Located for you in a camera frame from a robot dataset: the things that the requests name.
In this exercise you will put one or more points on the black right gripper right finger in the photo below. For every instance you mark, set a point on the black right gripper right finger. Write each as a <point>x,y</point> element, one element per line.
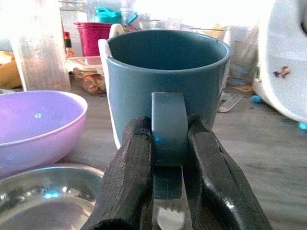
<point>216,177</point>

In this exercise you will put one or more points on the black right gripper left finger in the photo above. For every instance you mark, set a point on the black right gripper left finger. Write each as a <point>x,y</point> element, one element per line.
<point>129,177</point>

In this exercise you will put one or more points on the blue-grey ceramic mug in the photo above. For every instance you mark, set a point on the blue-grey ceramic mug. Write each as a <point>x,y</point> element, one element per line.
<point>168,76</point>

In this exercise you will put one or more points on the silver fork under gripper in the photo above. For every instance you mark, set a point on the silver fork under gripper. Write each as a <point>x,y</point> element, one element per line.
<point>169,216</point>

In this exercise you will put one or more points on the silver metal fork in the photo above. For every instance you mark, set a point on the silver metal fork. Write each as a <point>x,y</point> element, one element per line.
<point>230,102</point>

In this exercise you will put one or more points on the shiny steel bowl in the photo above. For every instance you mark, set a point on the shiny steel bowl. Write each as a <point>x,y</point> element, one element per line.
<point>45,201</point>

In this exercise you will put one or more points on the small blue bead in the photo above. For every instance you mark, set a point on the small blue bead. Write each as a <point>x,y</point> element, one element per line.
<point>256,99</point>

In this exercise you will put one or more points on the purple plastic bowl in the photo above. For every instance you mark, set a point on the purple plastic bowl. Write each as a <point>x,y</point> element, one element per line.
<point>33,129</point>

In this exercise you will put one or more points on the clear food storage box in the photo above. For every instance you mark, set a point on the clear food storage box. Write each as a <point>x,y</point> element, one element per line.
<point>89,74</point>

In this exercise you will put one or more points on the magenta plastic container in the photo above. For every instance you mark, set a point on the magenta plastic container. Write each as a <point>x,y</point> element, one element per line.
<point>92,38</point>

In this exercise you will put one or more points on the small sauce bottle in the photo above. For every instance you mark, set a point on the small sauce bottle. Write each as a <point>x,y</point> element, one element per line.
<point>68,44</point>

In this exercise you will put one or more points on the clear plastic jug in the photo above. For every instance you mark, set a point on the clear plastic jug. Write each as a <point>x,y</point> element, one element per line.
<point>40,48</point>

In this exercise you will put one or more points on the teal plastic lid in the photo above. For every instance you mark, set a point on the teal plastic lid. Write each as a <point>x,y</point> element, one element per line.
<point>108,14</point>

